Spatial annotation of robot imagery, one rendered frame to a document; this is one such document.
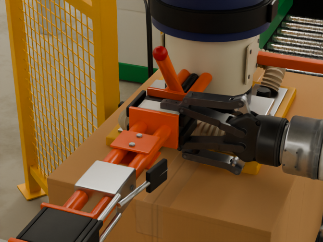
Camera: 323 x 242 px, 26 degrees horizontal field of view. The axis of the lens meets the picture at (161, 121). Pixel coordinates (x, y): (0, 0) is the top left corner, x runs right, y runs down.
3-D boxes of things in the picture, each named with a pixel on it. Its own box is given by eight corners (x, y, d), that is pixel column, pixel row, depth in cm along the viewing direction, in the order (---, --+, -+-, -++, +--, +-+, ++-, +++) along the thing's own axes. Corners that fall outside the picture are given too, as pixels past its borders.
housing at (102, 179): (95, 185, 101) (93, 158, 99) (139, 195, 99) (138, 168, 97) (73, 211, 95) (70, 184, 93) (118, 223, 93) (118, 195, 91)
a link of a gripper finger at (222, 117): (243, 140, 106) (245, 132, 105) (175, 114, 108) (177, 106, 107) (250, 128, 109) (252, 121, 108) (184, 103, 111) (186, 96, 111)
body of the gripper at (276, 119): (281, 129, 100) (220, 118, 103) (277, 179, 104) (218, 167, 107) (293, 107, 107) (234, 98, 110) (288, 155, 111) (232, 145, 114)
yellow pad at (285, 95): (250, 88, 152) (252, 66, 150) (296, 95, 149) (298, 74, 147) (202, 165, 125) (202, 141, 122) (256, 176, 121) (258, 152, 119)
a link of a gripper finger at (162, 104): (190, 114, 109) (190, 96, 107) (160, 108, 110) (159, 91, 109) (193, 110, 110) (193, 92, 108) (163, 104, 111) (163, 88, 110)
